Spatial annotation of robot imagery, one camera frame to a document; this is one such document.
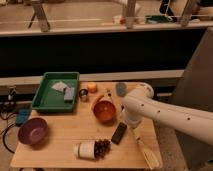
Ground black eraser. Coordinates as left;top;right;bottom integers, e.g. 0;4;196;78
111;122;127;144

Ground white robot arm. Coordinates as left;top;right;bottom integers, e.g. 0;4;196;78
122;83;213;145

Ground small metal cup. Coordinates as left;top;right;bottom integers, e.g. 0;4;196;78
79;89;89;102

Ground white cup on side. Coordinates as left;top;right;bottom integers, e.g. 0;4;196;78
73;141;95;159

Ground green plastic tray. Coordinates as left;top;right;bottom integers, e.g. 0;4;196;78
31;72;79;113

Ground yellow corn cob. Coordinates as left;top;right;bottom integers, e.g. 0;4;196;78
137;139;159;169

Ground green object in background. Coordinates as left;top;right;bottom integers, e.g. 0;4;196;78
146;15;173;24

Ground black cables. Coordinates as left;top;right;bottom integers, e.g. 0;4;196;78
0;101;18;154

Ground orange round object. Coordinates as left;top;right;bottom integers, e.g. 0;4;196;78
87;82;97;93

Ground red bowl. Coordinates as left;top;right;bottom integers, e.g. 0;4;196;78
92;101;116;123

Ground blue box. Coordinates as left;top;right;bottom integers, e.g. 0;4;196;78
15;108;31;126

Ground purple bowl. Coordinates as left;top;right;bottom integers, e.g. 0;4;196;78
18;118;48;145

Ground grey sponge block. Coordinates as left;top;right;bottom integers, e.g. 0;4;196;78
64;87;74;102

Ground white cloth piece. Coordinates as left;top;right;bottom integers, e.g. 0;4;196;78
52;81;67;92

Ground brown grape bunch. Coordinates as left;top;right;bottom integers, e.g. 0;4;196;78
94;139;111;159

